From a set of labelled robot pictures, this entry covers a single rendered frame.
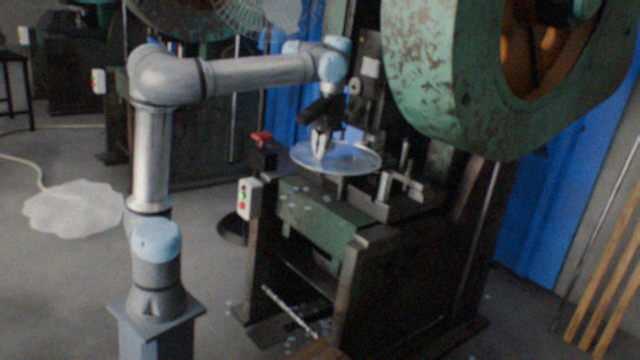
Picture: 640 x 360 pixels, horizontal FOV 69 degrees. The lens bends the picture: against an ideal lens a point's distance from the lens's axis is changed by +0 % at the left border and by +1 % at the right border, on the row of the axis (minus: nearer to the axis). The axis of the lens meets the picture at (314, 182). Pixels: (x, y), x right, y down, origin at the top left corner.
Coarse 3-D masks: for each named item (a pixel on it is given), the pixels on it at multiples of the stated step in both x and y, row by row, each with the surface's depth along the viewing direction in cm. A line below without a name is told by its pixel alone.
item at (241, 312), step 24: (288, 168) 171; (264, 192) 162; (264, 216) 167; (264, 240) 171; (288, 240) 180; (264, 264) 176; (288, 288) 193; (312, 288) 203; (240, 312) 187; (264, 312) 187
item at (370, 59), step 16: (368, 32) 140; (368, 48) 141; (368, 64) 142; (352, 80) 147; (368, 80) 143; (352, 96) 145; (368, 96) 144; (352, 112) 146; (368, 112) 141; (384, 112) 142; (400, 112) 147; (384, 128) 145
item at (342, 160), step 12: (300, 144) 154; (348, 144) 159; (300, 156) 144; (312, 156) 145; (324, 156) 144; (336, 156) 145; (348, 156) 146; (360, 156) 149; (372, 156) 150; (312, 168) 135; (324, 168) 137; (336, 168) 138; (348, 168) 139; (360, 168) 140; (372, 168) 141
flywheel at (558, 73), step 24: (528, 0) 104; (552, 0) 100; (576, 0) 99; (600, 0) 103; (504, 24) 107; (528, 24) 110; (552, 24) 105; (576, 24) 105; (504, 48) 113; (528, 48) 118; (552, 48) 126; (576, 48) 129; (504, 72) 115; (528, 72) 123; (552, 72) 130; (528, 96) 127
